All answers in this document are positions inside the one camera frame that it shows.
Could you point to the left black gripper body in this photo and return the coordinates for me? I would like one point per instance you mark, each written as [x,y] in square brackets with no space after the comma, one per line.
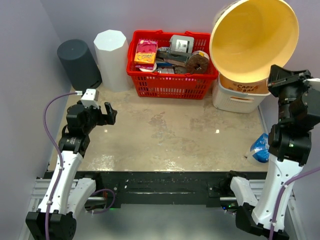
[100,116]

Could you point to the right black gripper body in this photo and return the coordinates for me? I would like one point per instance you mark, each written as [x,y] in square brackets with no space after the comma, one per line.
[285,83]

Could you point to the orange translucent bucket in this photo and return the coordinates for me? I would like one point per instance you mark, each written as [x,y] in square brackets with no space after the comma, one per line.
[249,36]

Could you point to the dark blue bucket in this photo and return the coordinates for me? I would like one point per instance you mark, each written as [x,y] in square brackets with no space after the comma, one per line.
[79,65]

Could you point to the white octagonal bin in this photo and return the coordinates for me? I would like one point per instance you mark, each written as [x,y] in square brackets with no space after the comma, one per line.
[111,48]

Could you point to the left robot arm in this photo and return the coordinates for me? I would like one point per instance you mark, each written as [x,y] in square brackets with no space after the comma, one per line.
[56,216]

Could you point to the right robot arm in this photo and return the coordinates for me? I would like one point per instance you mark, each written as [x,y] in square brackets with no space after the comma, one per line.
[290,143]

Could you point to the orange printed inner bucket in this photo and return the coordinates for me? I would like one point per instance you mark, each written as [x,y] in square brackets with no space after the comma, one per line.
[258,87]

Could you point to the white perforated storage basket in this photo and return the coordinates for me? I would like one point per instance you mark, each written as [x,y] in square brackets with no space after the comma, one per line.
[235,101]

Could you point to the blue plastic bag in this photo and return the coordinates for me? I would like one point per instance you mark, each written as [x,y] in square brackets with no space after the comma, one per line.
[258,153]

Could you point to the red plastic shopping basket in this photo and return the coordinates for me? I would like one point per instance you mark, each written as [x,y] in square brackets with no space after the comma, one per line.
[166,85]

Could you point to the pink yellow snack box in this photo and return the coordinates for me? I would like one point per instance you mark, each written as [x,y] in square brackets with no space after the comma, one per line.
[145,52]

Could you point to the dark flat box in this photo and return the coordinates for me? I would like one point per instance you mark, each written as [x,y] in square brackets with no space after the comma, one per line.
[177,60]

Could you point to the grey white device box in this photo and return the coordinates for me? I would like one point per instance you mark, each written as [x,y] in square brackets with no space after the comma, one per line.
[181,45]

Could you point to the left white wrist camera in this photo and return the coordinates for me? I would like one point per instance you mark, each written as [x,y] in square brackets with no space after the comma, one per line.
[89,98]

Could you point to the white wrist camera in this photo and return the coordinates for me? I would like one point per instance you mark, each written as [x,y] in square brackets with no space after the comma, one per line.
[89,98]
[313,83]

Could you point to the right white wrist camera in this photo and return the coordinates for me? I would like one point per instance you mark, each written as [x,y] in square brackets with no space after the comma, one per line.
[313,83]

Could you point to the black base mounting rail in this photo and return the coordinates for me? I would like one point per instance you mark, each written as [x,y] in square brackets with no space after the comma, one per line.
[163,188]

